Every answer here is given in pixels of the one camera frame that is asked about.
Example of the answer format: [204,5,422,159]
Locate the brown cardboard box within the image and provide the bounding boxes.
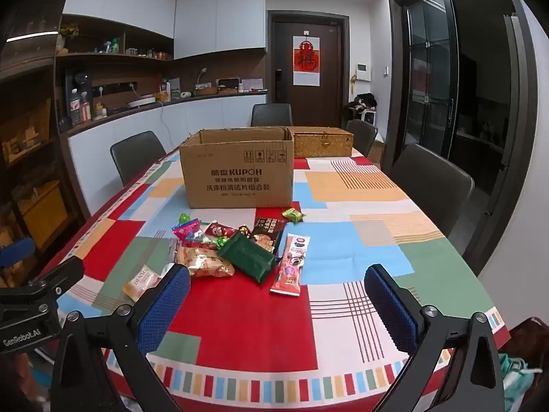
[179,126,295,209]

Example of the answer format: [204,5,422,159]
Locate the dark brown door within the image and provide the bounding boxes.
[267,10,349,127]

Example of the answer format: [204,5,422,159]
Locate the dark brown chair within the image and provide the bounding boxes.
[506,318,549,370]

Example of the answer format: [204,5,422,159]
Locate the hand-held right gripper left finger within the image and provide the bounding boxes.
[51,263,191,412]

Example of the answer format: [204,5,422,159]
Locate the long white red snack packet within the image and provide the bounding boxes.
[269,233,310,298]

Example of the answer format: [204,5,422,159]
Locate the colourful patchwork tablecloth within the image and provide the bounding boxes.
[38,144,511,412]

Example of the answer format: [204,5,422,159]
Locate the dark green packet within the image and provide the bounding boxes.
[218,234,281,286]

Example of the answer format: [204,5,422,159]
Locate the black framed glass door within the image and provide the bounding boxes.
[401,0,459,159]

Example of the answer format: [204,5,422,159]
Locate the black water dispenser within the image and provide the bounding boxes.
[65,69,93,127]

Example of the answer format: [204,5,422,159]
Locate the row of small shelf bottles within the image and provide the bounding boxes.
[96,36,172,58]

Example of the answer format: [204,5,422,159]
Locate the teal white cloth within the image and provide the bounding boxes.
[498,352,543,412]

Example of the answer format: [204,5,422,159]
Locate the white wall cabinets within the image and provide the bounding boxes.
[62,0,267,61]

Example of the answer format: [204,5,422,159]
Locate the black snack packet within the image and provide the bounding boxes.
[249,217,287,255]

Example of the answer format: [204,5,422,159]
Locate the wooden display cabinet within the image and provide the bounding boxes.
[0,64,82,288]

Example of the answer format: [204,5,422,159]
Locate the white power cable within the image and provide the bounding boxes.
[161,101,181,147]

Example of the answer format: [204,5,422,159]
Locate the pink snack packet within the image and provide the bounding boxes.
[172,218,202,243]

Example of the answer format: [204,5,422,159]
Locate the pile of dark clothes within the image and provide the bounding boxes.
[348,93,378,110]

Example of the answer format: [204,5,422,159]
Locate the black wall socket strip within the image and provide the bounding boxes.
[92,81,138,95]

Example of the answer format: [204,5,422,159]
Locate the red white wall calendar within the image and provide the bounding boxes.
[293,35,320,86]

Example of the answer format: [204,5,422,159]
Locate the golden crinkly snack packet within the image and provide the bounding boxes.
[176,244,236,279]

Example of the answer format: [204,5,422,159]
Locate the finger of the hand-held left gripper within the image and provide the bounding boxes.
[26,257,85,297]
[0,237,36,269]

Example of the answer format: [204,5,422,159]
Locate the beige wafer packet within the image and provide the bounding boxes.
[122,264,161,302]

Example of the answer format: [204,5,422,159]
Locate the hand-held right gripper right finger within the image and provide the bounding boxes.
[364,264,509,412]

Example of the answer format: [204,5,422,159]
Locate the dark grey dining chair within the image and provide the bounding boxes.
[110,130,167,187]
[346,119,379,157]
[388,143,475,239]
[250,103,293,128]

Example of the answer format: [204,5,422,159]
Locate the white base cabinets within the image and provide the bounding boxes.
[68,93,267,217]

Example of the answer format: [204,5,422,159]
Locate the woven wicker lidded basket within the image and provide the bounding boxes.
[288,126,354,159]

